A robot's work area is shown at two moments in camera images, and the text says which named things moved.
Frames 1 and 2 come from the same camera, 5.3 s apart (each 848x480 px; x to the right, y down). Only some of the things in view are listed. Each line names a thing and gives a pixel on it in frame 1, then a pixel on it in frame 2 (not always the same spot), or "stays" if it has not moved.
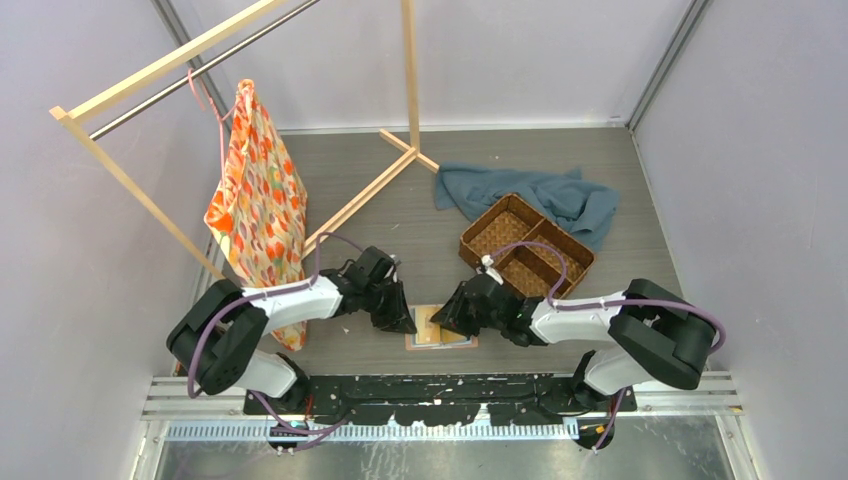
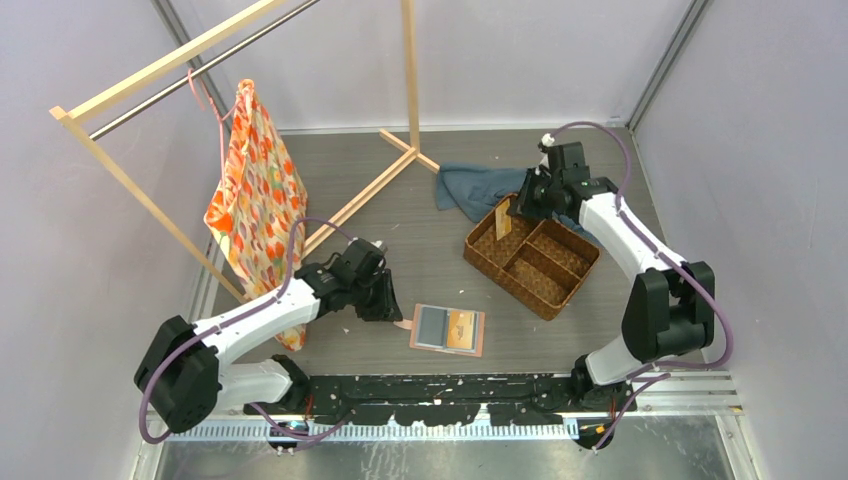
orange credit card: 430,332 to 503,224
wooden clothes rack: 67,115 stays
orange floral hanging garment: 258,213 stays
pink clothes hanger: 195,80 stays
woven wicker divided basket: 531,270 stays
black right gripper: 453,314 to 523,205
